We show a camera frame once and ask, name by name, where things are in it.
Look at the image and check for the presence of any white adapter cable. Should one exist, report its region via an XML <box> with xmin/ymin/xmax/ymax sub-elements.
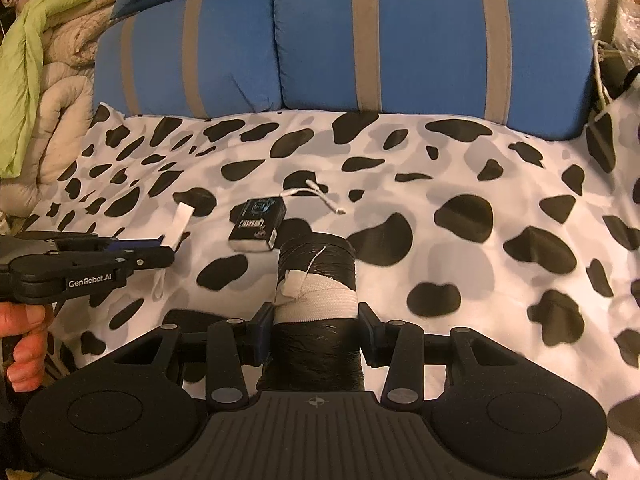
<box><xmin>278</xmin><ymin>179</ymin><xmax>347</xmax><ymax>217</ymax></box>

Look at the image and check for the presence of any blue striped right cushion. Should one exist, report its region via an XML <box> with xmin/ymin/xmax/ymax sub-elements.
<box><xmin>273</xmin><ymin>0</ymin><xmax>592</xmax><ymax>140</ymax></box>

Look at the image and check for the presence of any green blanket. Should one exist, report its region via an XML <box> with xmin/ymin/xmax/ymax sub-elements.
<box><xmin>1</xmin><ymin>0</ymin><xmax>91</xmax><ymax>179</ymax></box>

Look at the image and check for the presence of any black plastic bag roll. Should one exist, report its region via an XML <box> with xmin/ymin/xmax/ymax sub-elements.
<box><xmin>257</xmin><ymin>233</ymin><xmax>363</xmax><ymax>392</ymax></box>

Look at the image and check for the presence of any small black printed box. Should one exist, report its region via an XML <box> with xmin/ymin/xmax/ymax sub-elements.
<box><xmin>228</xmin><ymin>196</ymin><xmax>286</xmax><ymax>252</ymax></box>

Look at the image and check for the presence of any beige quilted comforter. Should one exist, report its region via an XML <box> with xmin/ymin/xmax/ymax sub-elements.
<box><xmin>1</xmin><ymin>0</ymin><xmax>116</xmax><ymax>218</ymax></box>

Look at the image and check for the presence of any person's left hand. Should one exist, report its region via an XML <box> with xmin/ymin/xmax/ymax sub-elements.
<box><xmin>0</xmin><ymin>301</ymin><xmax>53</xmax><ymax>392</ymax></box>

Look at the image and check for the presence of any cow print blanket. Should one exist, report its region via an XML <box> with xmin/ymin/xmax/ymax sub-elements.
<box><xmin>25</xmin><ymin>92</ymin><xmax>639</xmax><ymax>479</ymax></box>

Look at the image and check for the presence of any blue striped cushion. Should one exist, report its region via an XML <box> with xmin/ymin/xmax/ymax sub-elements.
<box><xmin>93</xmin><ymin>0</ymin><xmax>282</xmax><ymax>118</ymax></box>
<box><xmin>273</xmin><ymin>0</ymin><xmax>592</xmax><ymax>140</ymax></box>

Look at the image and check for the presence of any blue striped left cushion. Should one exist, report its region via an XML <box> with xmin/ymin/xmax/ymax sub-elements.
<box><xmin>93</xmin><ymin>0</ymin><xmax>282</xmax><ymax>118</ymax></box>

